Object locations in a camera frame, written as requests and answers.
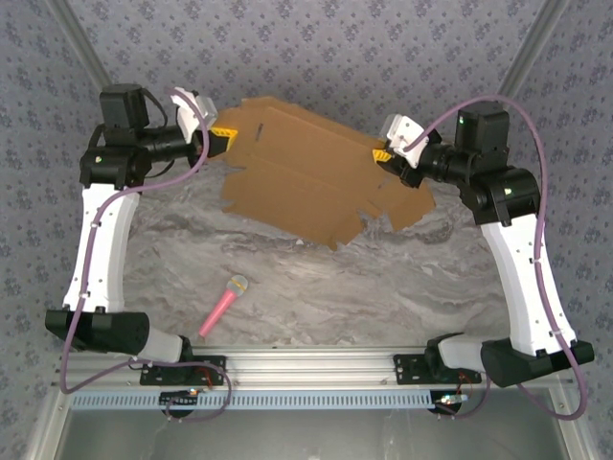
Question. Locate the brown cardboard box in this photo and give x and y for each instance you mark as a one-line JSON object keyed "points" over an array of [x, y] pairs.
{"points": [[306, 177]]}

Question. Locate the pink toy microphone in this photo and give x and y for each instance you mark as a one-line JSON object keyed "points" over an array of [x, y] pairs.
{"points": [[218, 309]]}

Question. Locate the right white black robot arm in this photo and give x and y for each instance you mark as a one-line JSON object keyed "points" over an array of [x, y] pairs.
{"points": [[517, 268]]}

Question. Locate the small circuit board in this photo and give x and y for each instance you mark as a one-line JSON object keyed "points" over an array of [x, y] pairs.
{"points": [[177, 397], [447, 399]]}

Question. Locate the grey metal lower panel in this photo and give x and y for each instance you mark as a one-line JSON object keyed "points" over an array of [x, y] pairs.
{"points": [[311, 436]]}

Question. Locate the aluminium frame post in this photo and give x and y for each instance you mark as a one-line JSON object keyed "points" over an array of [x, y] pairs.
{"points": [[532, 45], [84, 45]]}

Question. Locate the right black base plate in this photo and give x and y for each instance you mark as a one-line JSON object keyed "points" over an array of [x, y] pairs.
{"points": [[407, 369]]}

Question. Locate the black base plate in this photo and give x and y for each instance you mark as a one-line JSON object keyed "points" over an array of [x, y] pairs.
{"points": [[211, 365], [407, 369]]}

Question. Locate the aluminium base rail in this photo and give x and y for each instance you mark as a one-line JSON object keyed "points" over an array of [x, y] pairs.
{"points": [[311, 366]]}

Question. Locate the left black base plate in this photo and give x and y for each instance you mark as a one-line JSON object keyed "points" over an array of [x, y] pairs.
{"points": [[211, 365]]}

